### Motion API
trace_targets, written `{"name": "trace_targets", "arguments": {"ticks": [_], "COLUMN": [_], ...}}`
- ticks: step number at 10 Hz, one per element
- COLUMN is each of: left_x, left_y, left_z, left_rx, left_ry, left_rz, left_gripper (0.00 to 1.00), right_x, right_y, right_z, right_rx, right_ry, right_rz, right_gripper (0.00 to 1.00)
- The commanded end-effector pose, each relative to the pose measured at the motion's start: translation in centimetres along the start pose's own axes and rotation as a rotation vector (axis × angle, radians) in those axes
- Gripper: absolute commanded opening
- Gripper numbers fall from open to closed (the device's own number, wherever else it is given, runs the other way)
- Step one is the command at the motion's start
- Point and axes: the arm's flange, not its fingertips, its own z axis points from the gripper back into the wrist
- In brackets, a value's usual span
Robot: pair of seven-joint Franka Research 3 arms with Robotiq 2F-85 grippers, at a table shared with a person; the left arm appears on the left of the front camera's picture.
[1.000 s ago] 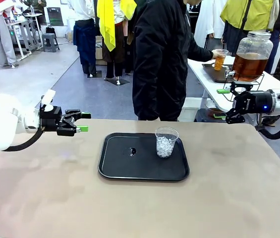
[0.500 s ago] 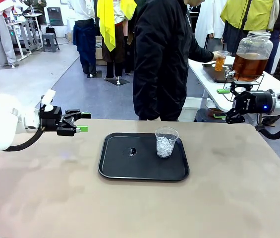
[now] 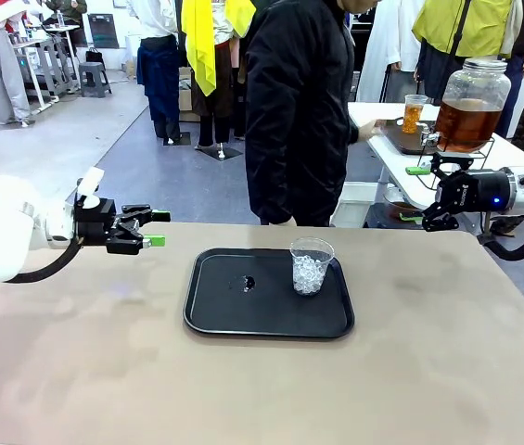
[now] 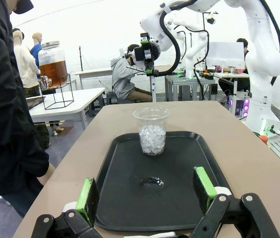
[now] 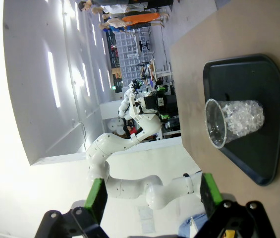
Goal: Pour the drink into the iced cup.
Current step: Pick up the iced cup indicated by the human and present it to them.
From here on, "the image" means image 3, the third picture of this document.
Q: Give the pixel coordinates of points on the mannequin with brown skirt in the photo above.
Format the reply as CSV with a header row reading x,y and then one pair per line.
x,y
215,102

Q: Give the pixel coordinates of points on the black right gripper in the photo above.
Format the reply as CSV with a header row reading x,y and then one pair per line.
x,y
479,191

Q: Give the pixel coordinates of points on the brown serving tray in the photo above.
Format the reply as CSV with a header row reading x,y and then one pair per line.
x,y
403,143

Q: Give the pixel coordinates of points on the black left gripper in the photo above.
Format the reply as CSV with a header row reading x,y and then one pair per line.
x,y
94,221

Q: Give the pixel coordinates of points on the mannequin with navy garment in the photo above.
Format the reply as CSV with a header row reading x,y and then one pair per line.
x,y
159,79

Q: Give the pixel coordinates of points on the white side table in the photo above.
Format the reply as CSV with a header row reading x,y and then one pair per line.
x,y
512,153

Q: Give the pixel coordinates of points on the person in black jacket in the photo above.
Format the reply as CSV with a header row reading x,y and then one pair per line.
x,y
294,116

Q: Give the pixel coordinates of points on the yellow hanging garment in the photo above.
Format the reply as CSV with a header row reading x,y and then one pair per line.
x,y
199,46

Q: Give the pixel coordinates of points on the person's left hand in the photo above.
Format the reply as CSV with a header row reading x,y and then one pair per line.
x,y
368,128

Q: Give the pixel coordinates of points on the tall clear plastic cup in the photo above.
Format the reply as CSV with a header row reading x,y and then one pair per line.
x,y
415,116

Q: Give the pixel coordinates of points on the cardboard box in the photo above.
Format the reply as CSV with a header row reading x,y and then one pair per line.
x,y
186,97

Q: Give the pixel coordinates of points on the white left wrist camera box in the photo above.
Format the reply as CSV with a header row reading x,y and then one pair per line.
x,y
91,185

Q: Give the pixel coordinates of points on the person in yellow-green jacket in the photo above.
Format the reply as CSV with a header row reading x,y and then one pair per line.
x,y
465,28

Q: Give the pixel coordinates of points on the white frame desk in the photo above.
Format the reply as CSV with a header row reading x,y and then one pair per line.
x,y
43,55

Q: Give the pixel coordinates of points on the black bag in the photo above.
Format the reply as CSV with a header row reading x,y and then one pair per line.
x,y
94,55

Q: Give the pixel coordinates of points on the black plastic serving tray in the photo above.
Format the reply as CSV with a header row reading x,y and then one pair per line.
x,y
271,315

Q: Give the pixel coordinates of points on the white floor box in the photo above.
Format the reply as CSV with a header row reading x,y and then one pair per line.
x,y
354,204

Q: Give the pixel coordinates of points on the short clear plastic cup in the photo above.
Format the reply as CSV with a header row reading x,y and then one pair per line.
x,y
310,273

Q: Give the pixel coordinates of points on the black board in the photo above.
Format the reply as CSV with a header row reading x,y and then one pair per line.
x,y
103,30

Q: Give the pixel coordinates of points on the glass tea dispenser jar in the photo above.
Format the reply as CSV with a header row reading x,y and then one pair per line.
x,y
472,106

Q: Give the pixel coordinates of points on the metal drip basin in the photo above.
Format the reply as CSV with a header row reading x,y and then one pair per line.
x,y
400,204

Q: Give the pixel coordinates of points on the grey plastic stool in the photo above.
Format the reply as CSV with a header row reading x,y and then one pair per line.
x,y
95,79

